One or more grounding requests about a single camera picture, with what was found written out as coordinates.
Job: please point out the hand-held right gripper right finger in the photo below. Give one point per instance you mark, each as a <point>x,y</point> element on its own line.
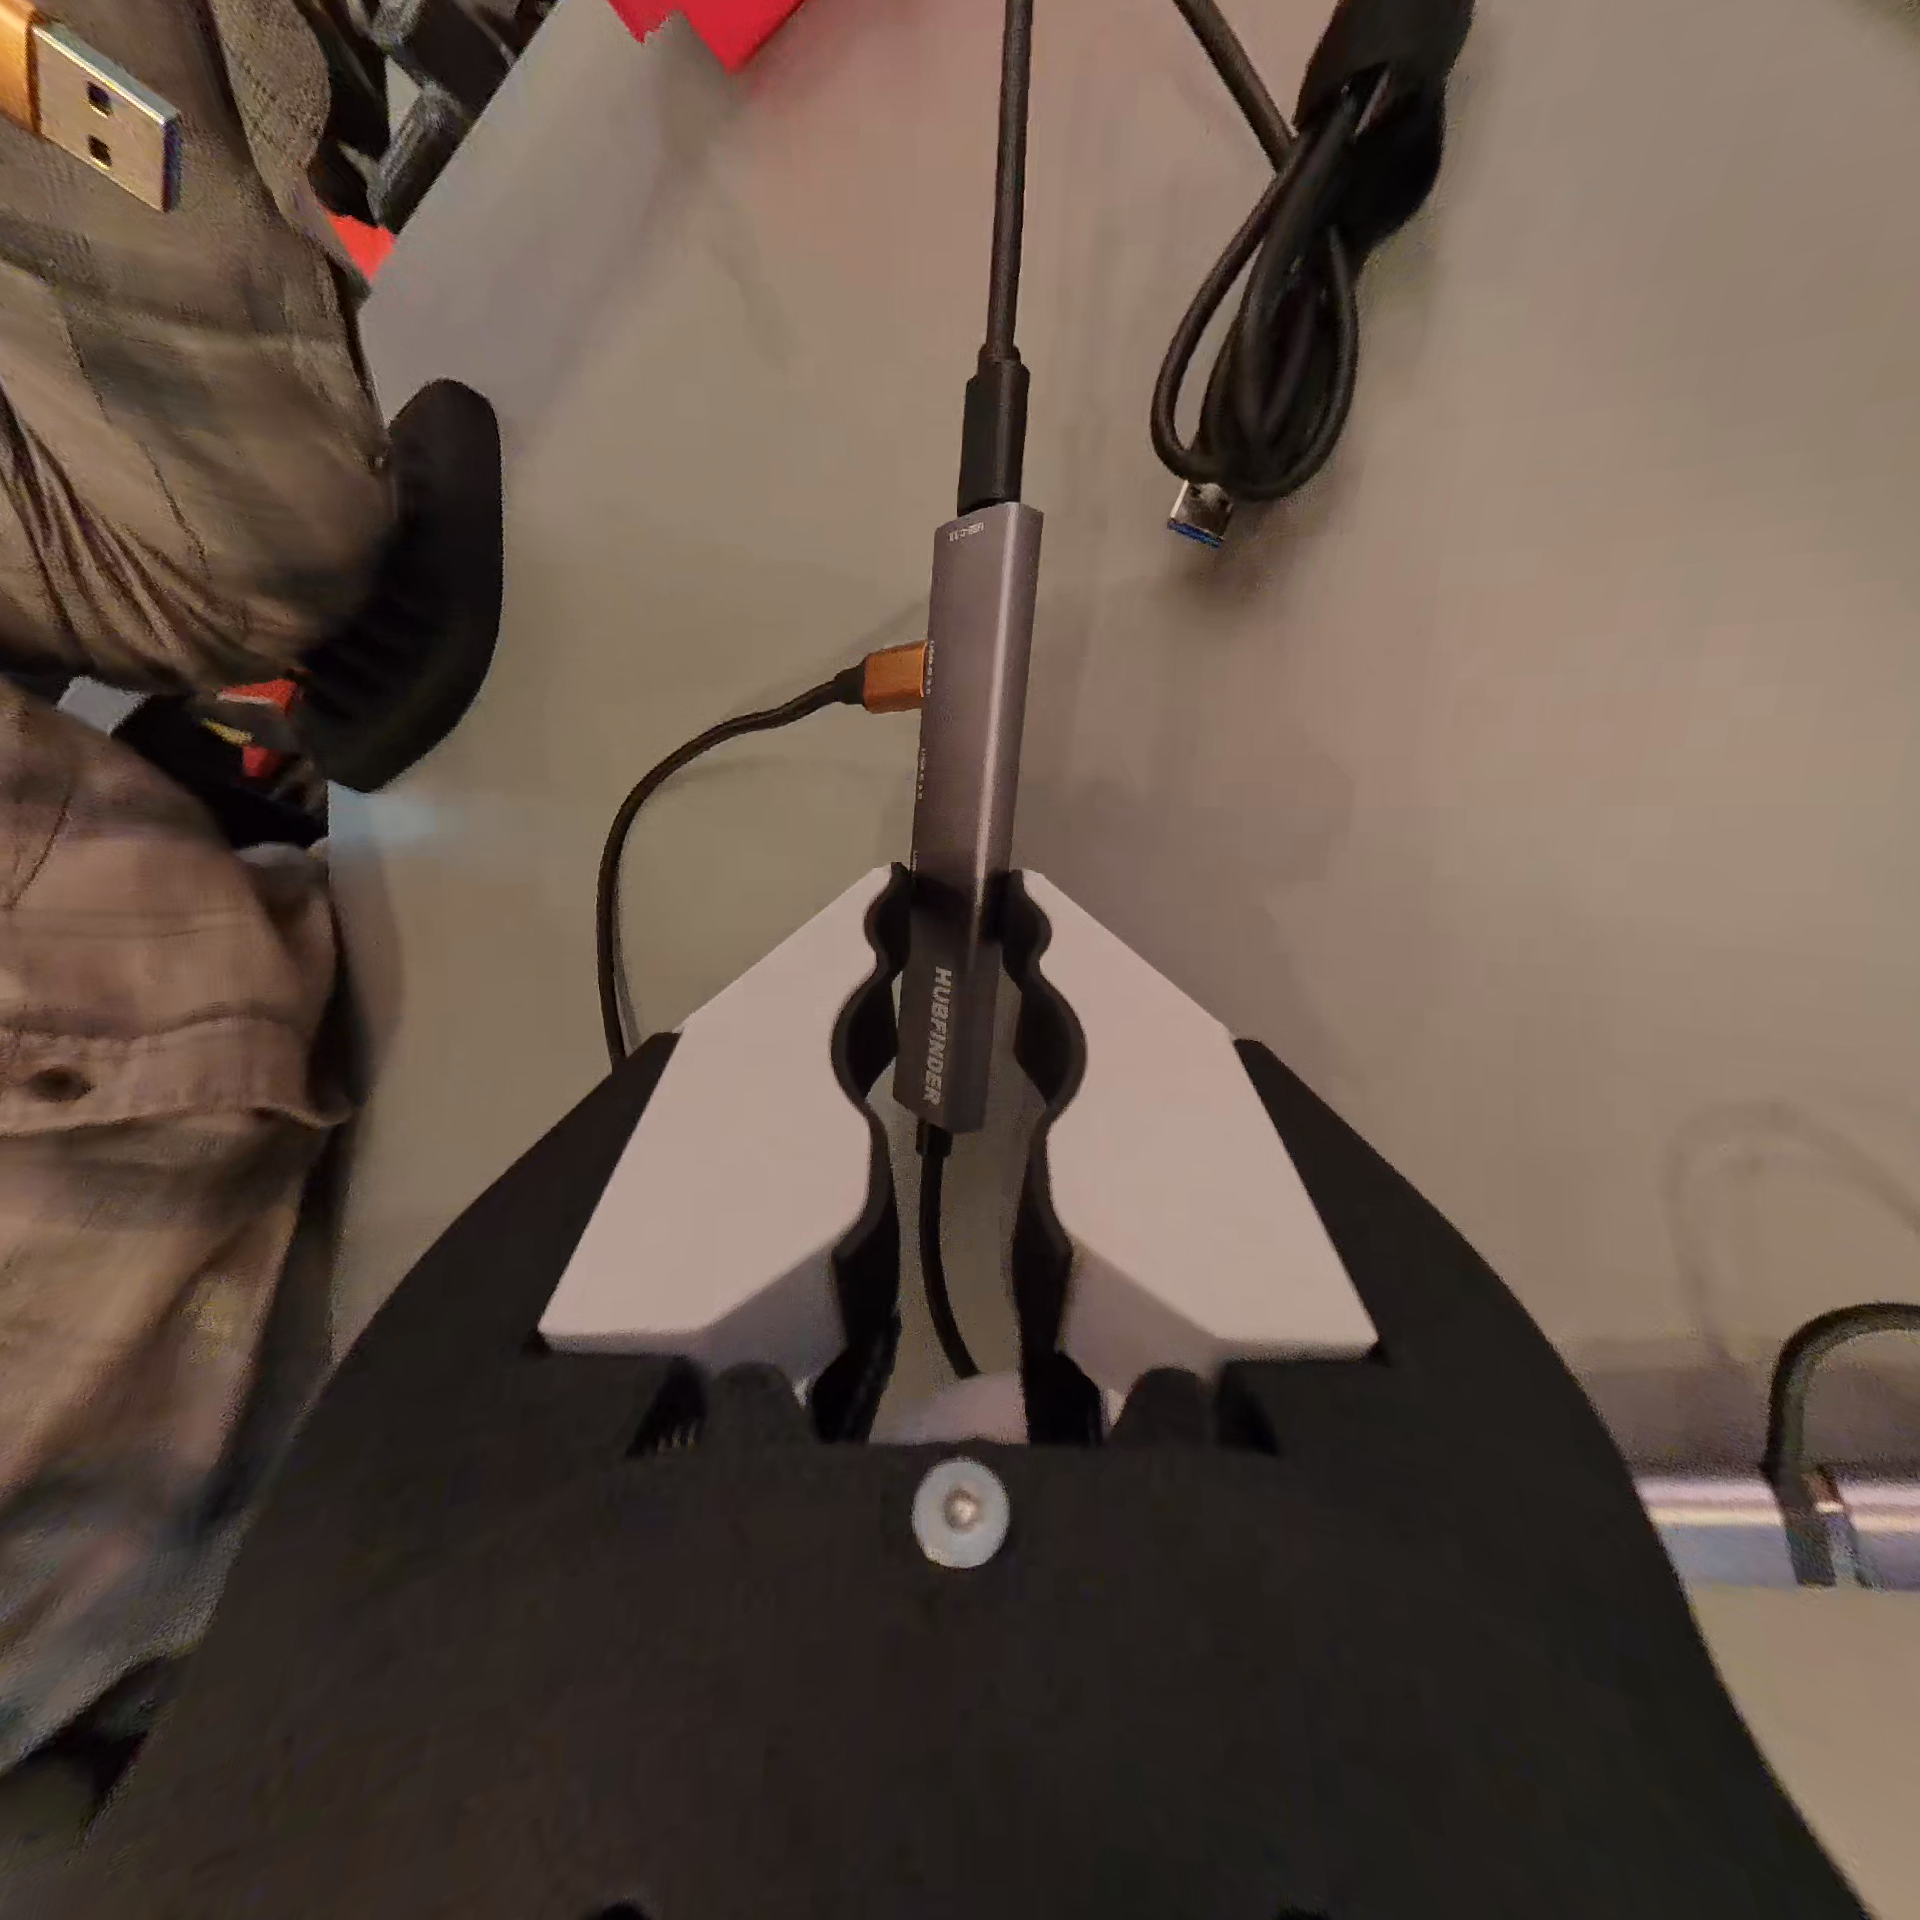
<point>1234,1198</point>

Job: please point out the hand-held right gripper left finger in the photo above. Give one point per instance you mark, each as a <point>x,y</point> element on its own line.
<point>708,1198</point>

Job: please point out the small dark grey usb hub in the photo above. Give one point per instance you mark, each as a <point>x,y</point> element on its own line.
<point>978,690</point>

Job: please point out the dark cloth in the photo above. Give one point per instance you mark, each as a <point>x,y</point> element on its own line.
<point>424,603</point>

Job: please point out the red plastic bin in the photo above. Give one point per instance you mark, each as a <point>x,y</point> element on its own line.
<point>708,24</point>

